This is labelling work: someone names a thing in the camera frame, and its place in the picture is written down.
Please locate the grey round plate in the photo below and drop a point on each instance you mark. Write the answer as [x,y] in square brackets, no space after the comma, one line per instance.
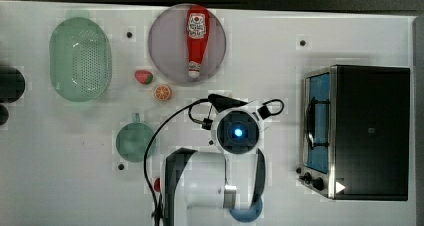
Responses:
[168,49]

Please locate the green mug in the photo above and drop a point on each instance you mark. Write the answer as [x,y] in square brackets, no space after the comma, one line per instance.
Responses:
[133,139]

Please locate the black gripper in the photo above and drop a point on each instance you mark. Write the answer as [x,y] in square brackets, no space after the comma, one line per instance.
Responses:
[221,103]

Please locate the pink toy strawberry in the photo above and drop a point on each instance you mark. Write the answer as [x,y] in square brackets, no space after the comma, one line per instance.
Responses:
[144,77]

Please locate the silver black toaster oven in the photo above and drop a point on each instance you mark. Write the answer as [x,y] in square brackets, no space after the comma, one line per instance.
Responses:
[356,132]

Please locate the small red toy fruit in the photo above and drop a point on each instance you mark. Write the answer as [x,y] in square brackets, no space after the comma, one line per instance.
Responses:
[157,185]

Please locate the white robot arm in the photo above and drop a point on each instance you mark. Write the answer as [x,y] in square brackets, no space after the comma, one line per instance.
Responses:
[233,177]

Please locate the toy orange half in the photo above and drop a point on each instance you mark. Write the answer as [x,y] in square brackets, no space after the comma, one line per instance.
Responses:
[162,92]

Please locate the blue bowl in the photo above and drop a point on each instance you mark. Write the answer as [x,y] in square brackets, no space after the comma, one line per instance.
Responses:
[248,215]

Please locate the red plush ketchup bottle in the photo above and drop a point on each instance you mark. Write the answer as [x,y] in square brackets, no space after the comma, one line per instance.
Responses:
[198,30]

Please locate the small black cup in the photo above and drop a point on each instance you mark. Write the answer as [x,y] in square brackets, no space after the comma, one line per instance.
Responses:
[4,115]

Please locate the green plastic colander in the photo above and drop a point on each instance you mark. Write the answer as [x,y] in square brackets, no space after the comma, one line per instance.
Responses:
[80,60]

